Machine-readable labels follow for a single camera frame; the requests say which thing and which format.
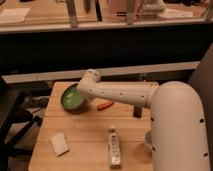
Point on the black rectangular block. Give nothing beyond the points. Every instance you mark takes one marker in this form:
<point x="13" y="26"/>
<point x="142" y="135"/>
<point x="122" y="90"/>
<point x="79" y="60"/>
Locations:
<point x="137" y="112"/>

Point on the green ceramic bowl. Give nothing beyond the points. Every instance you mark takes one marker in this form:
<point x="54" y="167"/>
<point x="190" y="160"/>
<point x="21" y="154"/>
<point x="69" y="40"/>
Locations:
<point x="71" y="99"/>

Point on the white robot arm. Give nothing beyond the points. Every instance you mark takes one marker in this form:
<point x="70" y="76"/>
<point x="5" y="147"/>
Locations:
<point x="178" y="126"/>

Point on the orange carrot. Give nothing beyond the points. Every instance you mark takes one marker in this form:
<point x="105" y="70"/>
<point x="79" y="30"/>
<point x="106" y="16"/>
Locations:
<point x="104" y="105"/>

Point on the clear plastic bottle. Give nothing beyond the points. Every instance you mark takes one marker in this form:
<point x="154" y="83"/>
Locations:
<point x="114" y="149"/>

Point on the white sponge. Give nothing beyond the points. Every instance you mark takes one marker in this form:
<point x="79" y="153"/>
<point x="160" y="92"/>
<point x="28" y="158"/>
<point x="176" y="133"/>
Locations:
<point x="59" y="144"/>

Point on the black chair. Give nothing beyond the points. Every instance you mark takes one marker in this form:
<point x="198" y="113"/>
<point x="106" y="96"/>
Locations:
<point x="11" y="112"/>

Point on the white paper sheet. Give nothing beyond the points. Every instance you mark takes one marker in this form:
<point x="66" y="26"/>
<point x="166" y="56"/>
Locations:
<point x="13" y="15"/>

